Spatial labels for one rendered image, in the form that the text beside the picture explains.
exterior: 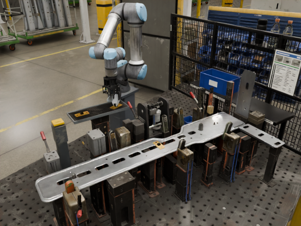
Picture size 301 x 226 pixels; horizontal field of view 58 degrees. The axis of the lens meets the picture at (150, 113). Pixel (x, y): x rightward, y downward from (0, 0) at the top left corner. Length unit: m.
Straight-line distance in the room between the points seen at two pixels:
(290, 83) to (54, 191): 1.68
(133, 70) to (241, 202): 1.14
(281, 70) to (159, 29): 2.50
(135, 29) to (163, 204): 1.16
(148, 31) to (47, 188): 3.39
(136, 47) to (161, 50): 2.36
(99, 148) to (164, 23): 2.93
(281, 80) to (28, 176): 1.90
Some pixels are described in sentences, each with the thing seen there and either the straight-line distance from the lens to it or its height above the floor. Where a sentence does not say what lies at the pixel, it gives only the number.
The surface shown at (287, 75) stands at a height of 1.29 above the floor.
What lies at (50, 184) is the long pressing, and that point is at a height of 1.00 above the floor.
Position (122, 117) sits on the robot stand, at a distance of 2.19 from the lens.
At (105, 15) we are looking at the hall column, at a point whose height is 0.67.
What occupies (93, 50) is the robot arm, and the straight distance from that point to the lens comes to 1.77.
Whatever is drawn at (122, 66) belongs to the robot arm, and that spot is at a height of 1.31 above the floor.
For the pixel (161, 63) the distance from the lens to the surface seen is 4.42.
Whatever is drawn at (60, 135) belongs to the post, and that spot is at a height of 1.09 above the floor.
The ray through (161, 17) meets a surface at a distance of 4.25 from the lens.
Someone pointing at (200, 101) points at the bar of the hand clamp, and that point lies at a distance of 1.96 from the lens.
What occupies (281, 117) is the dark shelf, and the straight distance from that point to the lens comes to 2.12.
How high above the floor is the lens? 1.94
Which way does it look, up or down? 27 degrees down
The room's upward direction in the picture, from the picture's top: straight up
